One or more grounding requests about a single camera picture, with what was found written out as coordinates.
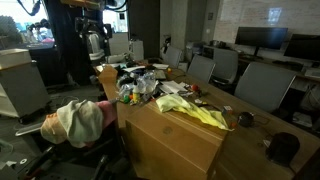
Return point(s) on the dark round bowl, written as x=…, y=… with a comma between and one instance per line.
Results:
x=283, y=148

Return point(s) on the black curtain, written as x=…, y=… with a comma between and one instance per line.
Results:
x=66, y=50

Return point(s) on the grey rolling cabinet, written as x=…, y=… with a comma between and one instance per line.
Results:
x=21, y=88

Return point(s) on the light green cloth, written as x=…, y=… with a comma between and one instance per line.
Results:
x=170, y=101

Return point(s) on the rubik's cube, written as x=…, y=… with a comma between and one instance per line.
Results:
x=227, y=110

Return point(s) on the small orange item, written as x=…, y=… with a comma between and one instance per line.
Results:
x=131, y=97

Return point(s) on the yellow striped cloth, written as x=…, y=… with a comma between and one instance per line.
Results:
x=206, y=116

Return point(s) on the small orange object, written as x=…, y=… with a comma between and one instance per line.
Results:
x=233, y=124

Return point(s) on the small green item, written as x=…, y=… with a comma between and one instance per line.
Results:
x=126, y=99

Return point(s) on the wide black computer monitor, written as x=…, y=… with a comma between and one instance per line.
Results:
x=261, y=36

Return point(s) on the computer keyboard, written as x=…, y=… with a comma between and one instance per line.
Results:
x=312, y=72

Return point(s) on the yellow ball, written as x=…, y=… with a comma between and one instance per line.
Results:
x=169, y=70

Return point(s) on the pile of cluttered items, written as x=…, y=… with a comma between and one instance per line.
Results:
x=143, y=83

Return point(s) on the orange ball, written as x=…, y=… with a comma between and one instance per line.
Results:
x=195, y=88

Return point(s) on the black wall sign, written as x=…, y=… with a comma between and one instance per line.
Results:
x=210, y=16

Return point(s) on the white bottle yellow label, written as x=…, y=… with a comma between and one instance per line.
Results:
x=136, y=93

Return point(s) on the large cardboard box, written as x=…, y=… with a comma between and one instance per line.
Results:
x=173, y=146

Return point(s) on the cream white cloth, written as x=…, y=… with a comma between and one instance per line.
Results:
x=81, y=123

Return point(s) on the white storage box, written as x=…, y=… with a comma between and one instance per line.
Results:
x=13, y=57

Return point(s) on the black robot stand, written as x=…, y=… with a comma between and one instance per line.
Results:
x=33, y=165

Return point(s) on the small white cabinet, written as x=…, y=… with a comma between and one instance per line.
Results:
x=136, y=50

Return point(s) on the peach printed t-shirt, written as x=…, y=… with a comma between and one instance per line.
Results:
x=50, y=130

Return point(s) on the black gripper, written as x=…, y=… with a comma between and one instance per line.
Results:
x=93, y=25

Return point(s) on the stack of white papers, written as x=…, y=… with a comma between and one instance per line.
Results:
x=171, y=86

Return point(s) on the grey office chair holding clothes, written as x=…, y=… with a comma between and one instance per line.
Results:
x=26, y=130

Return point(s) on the pink cloth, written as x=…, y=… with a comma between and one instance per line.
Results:
x=107, y=113

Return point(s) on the whiteboard with writing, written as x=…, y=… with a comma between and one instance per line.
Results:
x=253, y=13

